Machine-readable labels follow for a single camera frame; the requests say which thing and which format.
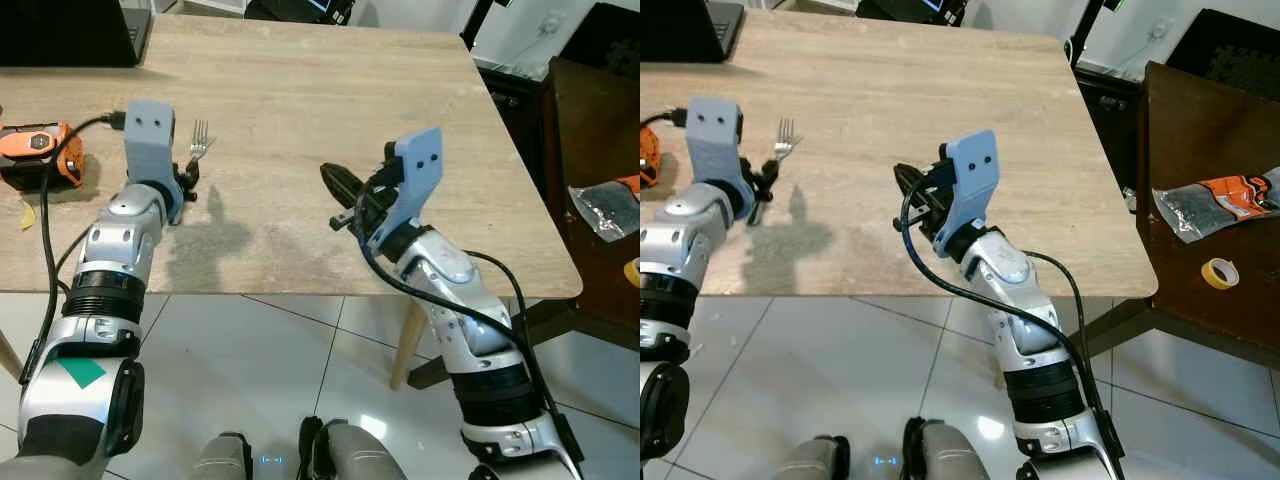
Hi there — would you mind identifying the grey left robot leg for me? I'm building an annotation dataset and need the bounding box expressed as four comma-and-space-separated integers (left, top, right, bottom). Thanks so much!
775, 435, 851, 480
190, 432, 253, 480

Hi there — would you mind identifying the dark brown side table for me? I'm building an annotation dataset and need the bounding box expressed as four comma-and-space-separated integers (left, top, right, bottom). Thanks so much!
407, 55, 641, 391
1085, 60, 1280, 373

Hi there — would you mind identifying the grey-blue right wrist camera mount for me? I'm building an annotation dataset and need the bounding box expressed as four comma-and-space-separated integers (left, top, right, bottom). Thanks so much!
935, 130, 1001, 251
365, 128, 444, 251

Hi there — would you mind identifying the black device blue screen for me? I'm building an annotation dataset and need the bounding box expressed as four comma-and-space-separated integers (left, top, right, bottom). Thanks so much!
855, 0, 967, 27
245, 0, 357, 27

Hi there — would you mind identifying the grey robot leg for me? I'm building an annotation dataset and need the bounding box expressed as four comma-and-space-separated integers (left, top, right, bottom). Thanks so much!
300, 418, 406, 480
190, 432, 253, 480
775, 435, 851, 480
903, 418, 986, 480

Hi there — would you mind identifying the silver orange foil bag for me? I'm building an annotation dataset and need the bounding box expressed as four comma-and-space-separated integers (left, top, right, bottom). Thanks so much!
1150, 168, 1280, 245
568, 178, 641, 244

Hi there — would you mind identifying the light wood grain table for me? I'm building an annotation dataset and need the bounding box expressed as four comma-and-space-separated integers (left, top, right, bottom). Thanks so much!
0, 12, 585, 391
640, 8, 1160, 391

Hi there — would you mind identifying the silver metal fork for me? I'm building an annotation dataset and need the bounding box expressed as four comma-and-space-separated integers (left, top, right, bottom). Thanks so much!
773, 117, 806, 164
188, 120, 216, 167

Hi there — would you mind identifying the grey right robot leg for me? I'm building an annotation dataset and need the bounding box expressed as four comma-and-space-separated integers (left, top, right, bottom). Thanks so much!
903, 418, 986, 480
300, 418, 406, 480

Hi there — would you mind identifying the grey-blue left wrist camera mount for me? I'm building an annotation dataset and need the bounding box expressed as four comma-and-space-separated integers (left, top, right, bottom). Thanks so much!
687, 96, 752, 217
124, 100, 187, 225

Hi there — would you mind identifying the grey-blue wrist camera mount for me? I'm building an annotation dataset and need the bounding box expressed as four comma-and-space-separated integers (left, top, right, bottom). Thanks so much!
124, 100, 187, 225
935, 130, 1001, 251
365, 128, 444, 251
687, 96, 752, 217

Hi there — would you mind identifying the black laptop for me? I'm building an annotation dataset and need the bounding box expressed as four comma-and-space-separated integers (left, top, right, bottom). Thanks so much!
0, 0, 153, 69
640, 0, 746, 64

